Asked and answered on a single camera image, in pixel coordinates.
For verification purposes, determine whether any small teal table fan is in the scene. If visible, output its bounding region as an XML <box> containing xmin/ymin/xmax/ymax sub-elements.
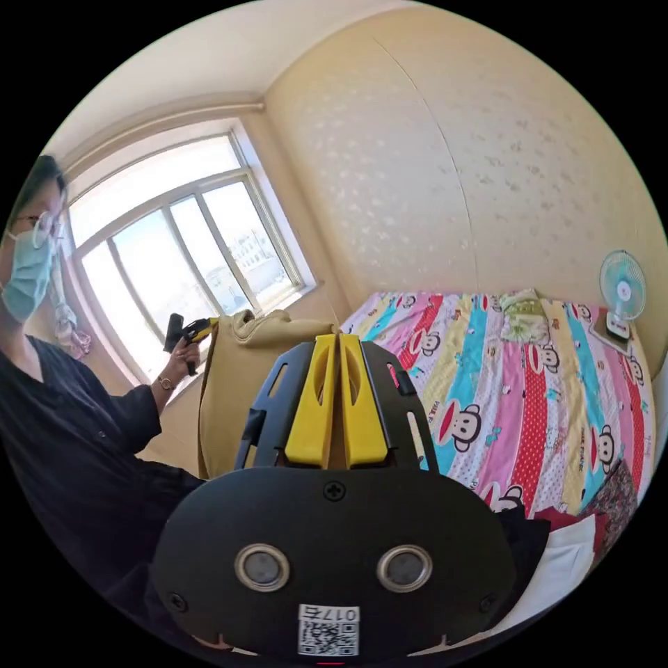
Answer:
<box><xmin>588</xmin><ymin>248</ymin><xmax>649</xmax><ymax>351</ymax></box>

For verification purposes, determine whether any bed with striped cartoon sheet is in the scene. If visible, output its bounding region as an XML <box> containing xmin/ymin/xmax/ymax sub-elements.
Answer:
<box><xmin>339</xmin><ymin>288</ymin><xmax>660</xmax><ymax>528</ymax></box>

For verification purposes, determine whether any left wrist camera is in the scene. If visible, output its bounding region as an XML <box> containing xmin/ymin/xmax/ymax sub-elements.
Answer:
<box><xmin>162</xmin><ymin>312</ymin><xmax>185</xmax><ymax>354</ymax></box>

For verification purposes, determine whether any person's left hand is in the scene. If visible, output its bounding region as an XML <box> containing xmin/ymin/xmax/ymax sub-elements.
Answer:
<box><xmin>168</xmin><ymin>342</ymin><xmax>202</xmax><ymax>388</ymax></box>

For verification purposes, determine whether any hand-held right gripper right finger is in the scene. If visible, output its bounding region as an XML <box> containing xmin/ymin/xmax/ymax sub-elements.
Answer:
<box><xmin>339</xmin><ymin>332</ymin><xmax>390</xmax><ymax>468</ymax></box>

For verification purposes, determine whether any person's body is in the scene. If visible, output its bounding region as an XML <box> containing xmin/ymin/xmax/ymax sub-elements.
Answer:
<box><xmin>0</xmin><ymin>153</ymin><xmax>211</xmax><ymax>635</ymax></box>

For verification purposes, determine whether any window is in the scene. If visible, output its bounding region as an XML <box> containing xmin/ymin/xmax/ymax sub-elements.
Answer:
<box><xmin>61</xmin><ymin>118</ymin><xmax>320</xmax><ymax>386</ymax></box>

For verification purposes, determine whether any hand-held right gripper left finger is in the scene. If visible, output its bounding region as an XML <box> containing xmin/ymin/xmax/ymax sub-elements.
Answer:
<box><xmin>284</xmin><ymin>335</ymin><xmax>335</xmax><ymax>467</ymax></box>

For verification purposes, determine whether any green floral pillow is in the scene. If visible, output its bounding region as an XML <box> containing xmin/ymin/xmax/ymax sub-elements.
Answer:
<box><xmin>500</xmin><ymin>288</ymin><xmax>551</xmax><ymax>344</ymax></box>

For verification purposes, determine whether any person's left forearm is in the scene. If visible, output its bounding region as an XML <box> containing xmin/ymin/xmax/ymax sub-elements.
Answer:
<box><xmin>150</xmin><ymin>373</ymin><xmax>182</xmax><ymax>410</ymax></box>

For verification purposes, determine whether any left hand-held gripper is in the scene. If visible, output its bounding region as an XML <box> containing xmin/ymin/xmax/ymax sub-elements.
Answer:
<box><xmin>179</xmin><ymin>316</ymin><xmax>221</xmax><ymax>378</ymax></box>

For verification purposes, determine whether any pile of clothes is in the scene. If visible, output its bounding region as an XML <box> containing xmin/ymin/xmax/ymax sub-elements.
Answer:
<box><xmin>494</xmin><ymin>458</ymin><xmax>644</xmax><ymax>630</ymax></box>

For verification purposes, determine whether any yellow long sleeve shirt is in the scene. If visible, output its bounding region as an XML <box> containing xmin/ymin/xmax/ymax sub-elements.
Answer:
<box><xmin>196</xmin><ymin>308</ymin><xmax>341</xmax><ymax>481</ymax></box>

